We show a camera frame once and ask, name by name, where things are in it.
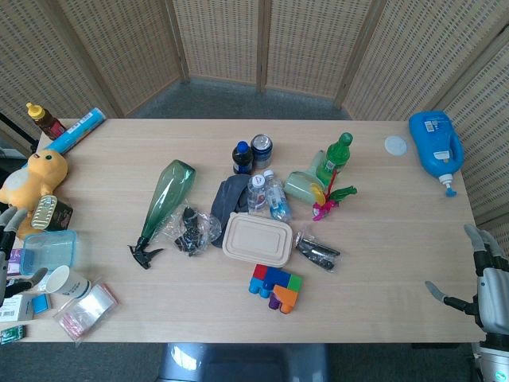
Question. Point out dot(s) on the green soda bottle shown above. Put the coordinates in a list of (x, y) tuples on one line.
[(336, 157)]

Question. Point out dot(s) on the wicker folding screen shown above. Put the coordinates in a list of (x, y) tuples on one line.
[(310, 40)]

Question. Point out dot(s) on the small blue square pad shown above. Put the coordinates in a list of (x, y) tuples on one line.
[(41, 304)]

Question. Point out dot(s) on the clear blue plastic container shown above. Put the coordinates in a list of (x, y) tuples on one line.
[(49, 250)]

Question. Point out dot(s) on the golden sardine tin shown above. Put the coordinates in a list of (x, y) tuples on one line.
[(43, 211)]

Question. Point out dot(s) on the white labelled carton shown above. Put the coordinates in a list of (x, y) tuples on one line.
[(16, 308)]

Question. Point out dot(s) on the brown bottle with yellow cap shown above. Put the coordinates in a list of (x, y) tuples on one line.
[(45, 121)]

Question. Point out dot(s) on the white paper cup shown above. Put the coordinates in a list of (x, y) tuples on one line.
[(67, 282)]

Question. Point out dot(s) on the dark blue drink can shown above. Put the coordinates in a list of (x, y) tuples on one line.
[(262, 153)]

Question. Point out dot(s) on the green small packet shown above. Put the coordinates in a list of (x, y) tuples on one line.
[(12, 333)]

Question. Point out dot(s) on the green building block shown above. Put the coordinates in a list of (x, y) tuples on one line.
[(295, 281)]

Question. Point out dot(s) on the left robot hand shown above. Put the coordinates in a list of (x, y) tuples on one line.
[(12, 223)]

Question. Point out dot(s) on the clear water bottle red label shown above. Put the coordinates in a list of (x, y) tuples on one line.
[(257, 195)]

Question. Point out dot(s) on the clear water bottle blue label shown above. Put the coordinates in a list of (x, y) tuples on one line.
[(278, 201)]

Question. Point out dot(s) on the orange building block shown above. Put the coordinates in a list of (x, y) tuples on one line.
[(288, 298)]

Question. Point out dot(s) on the colourful feather shuttlecock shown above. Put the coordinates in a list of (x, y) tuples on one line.
[(328, 205)]

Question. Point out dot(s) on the cola bottle with blue cap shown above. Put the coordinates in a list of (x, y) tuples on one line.
[(242, 159)]

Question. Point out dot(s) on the white round lid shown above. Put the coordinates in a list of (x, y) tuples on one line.
[(395, 145)]

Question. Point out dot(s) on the blue cling film roll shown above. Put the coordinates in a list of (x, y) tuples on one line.
[(75, 133)]

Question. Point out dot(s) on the red building block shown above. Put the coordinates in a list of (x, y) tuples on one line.
[(260, 272)]

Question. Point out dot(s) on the grey cloth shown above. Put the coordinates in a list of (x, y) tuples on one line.
[(228, 195)]

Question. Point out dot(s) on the light blue building block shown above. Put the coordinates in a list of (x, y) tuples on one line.
[(258, 287)]

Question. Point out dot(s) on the purple building block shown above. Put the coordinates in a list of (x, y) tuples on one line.
[(274, 302)]

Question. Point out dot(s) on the dark small box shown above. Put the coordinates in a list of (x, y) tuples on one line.
[(63, 217)]

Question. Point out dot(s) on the green spray bottle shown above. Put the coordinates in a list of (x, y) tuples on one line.
[(169, 191)]

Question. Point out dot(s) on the purple small packet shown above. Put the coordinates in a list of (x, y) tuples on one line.
[(16, 260)]

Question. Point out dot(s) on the yellow plush duck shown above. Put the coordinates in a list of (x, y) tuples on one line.
[(37, 171)]

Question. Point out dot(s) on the clear zip bags red edge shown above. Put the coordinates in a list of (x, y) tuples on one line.
[(87, 308)]

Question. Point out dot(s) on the dark blue building block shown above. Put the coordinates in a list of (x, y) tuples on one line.
[(278, 276)]

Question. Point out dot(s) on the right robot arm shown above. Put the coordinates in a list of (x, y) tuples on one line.
[(493, 358)]

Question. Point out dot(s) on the blue detergent jug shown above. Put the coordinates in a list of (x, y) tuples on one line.
[(435, 139)]

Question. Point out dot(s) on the blue grey robot torso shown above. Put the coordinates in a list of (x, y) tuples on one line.
[(246, 362)]

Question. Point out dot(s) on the beige lidded lunch box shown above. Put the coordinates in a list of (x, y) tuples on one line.
[(256, 238)]

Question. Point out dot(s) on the clear bag with black clips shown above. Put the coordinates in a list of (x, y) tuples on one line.
[(318, 250)]

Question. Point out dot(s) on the clear bag with black parts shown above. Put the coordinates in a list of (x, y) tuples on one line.
[(191, 231)]

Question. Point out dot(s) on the pale green cup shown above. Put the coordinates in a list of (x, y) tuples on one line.
[(302, 187)]

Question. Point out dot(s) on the black stand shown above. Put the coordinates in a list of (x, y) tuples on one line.
[(16, 131)]

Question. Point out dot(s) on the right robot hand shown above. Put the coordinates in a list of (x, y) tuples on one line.
[(493, 294)]

